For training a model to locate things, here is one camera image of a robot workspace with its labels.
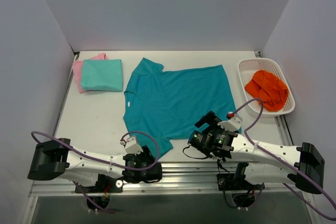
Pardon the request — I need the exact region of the teal t-shirt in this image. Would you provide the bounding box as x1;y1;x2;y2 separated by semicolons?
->
123;58;236;157

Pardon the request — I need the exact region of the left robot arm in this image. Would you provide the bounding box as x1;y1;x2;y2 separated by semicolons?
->
27;136;162;192

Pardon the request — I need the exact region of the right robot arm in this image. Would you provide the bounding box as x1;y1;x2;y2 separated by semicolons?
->
188;111;325;194

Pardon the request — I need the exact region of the orange t-shirt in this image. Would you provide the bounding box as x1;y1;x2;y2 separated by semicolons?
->
245;70;289;112

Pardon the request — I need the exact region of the white perforated plastic basket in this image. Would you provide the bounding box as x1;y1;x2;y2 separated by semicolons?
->
237;58;295;117

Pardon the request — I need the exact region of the folded mint t-shirt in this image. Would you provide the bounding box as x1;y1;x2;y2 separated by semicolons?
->
81;59;123;92

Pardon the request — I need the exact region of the folded pink t-shirt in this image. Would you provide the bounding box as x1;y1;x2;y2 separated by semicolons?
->
72;53;108;94

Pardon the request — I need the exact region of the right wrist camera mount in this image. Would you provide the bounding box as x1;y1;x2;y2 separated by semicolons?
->
217;112;243;132

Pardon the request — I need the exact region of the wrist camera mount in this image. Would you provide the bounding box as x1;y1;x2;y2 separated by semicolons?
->
120;136;143;155
217;112;243;132

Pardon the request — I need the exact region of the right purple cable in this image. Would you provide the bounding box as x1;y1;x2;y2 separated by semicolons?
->
232;98;336;220

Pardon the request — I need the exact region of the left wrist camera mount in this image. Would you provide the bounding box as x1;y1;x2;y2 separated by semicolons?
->
120;136;143;155

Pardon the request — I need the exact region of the aluminium rail frame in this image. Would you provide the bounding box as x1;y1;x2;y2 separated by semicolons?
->
28;116;316;197

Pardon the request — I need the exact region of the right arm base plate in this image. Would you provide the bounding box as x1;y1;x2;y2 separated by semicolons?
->
216;173;264;191

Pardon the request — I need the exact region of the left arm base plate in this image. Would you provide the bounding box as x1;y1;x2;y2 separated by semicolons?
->
75;175;123;194

